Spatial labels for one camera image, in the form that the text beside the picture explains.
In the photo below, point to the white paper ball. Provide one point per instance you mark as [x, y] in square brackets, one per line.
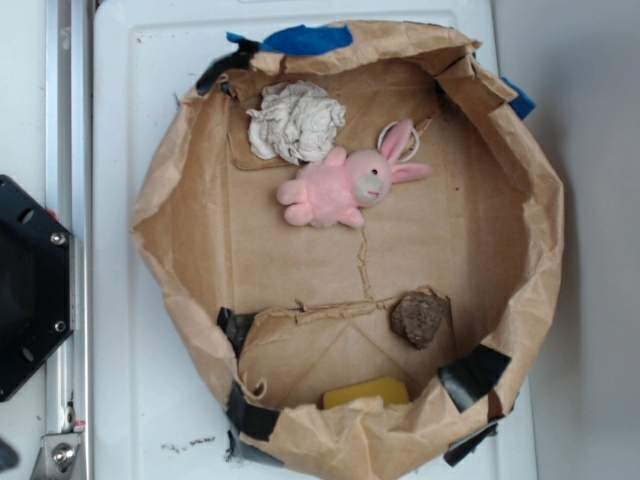
[297, 122]

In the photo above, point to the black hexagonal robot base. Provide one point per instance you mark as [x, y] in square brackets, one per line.
[35, 286]

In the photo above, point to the pink plush bunny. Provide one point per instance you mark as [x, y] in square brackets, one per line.
[336, 189]

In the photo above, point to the brown paper bag bin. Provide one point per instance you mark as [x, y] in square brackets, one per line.
[274, 315]

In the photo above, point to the brown rock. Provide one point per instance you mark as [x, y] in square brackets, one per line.
[418, 316]

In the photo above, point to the yellow sponge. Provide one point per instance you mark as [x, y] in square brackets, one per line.
[389, 389]

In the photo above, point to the white plastic tray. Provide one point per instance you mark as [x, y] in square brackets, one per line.
[153, 417]

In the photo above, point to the aluminium frame rail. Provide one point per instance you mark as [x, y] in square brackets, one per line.
[68, 193]

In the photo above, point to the metal corner bracket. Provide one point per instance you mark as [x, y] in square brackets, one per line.
[57, 456]

